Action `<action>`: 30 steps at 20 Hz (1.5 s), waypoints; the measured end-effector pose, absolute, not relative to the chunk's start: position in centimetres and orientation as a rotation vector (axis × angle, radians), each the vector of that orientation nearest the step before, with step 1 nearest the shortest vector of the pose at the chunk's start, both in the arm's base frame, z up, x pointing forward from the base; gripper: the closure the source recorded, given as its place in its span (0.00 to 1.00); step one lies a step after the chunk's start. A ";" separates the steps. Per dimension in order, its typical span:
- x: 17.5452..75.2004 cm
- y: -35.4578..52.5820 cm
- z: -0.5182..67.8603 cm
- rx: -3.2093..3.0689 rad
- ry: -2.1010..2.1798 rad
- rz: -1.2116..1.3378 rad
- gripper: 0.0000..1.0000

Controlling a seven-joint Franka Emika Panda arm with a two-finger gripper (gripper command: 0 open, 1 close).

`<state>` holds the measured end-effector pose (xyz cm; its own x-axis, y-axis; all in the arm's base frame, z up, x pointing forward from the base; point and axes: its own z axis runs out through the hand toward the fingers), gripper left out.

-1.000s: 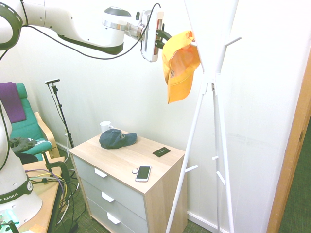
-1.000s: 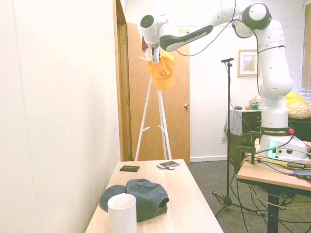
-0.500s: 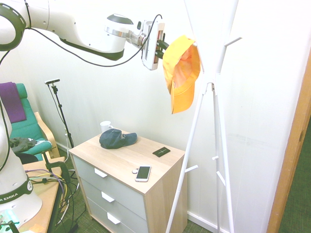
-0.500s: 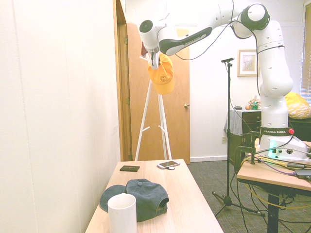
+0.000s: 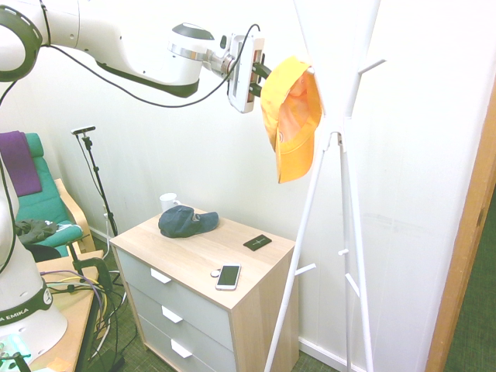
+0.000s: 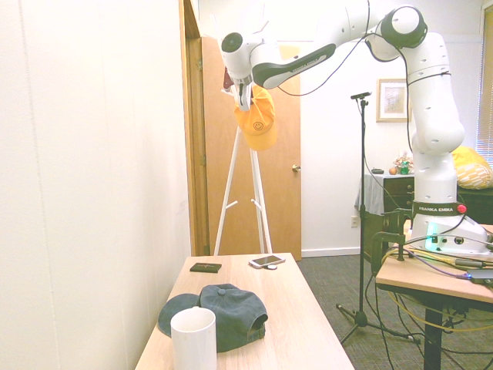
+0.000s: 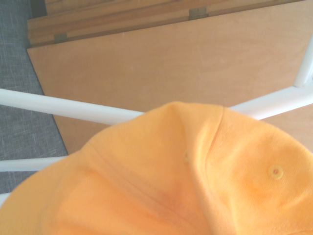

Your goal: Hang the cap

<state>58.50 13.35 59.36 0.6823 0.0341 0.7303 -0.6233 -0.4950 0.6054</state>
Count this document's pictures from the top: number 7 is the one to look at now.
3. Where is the orange baseball cap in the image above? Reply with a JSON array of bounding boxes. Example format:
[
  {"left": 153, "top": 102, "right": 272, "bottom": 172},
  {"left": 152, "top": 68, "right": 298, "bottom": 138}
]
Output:
[{"left": 0, "top": 101, "right": 313, "bottom": 235}]

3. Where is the wooden door frame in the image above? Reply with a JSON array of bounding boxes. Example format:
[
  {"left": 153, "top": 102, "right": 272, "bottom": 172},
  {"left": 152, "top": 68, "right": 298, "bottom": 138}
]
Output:
[{"left": 27, "top": 0, "right": 306, "bottom": 47}]

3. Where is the wooden door leaf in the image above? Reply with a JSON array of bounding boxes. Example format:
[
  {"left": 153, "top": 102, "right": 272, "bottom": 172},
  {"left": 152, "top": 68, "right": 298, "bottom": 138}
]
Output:
[{"left": 26, "top": 1, "right": 313, "bottom": 156}]

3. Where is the white coat rack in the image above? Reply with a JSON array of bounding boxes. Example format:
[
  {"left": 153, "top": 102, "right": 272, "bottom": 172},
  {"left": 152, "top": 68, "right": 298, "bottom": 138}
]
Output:
[{"left": 0, "top": 34, "right": 313, "bottom": 209}]

